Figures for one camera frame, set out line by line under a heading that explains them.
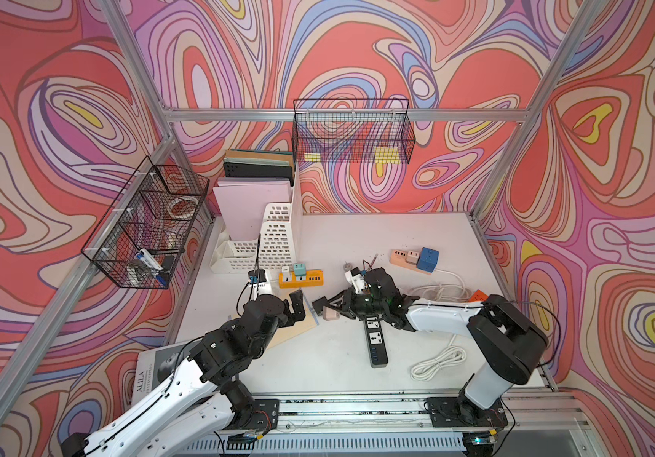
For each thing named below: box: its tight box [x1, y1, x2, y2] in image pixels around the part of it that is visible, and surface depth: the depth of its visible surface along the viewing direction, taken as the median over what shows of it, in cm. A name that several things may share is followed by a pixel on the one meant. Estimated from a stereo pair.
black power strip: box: [364, 316, 389, 369], surface depth 84 cm
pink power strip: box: [389, 249, 433, 276], surface depth 105 cm
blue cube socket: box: [416, 246, 440, 275], surface depth 100 cm
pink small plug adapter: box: [321, 305, 340, 321], surface depth 81 cm
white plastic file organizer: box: [209, 162, 303, 274], surface depth 93 cm
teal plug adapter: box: [293, 262, 307, 281], surface depth 98 cm
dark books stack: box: [222, 148, 296, 187], surface depth 97 cm
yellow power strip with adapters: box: [277, 269, 325, 289], surface depth 99 cm
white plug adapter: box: [281, 265, 293, 283], surface depth 98 cm
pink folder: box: [213, 177, 293, 242], surface depth 92 cm
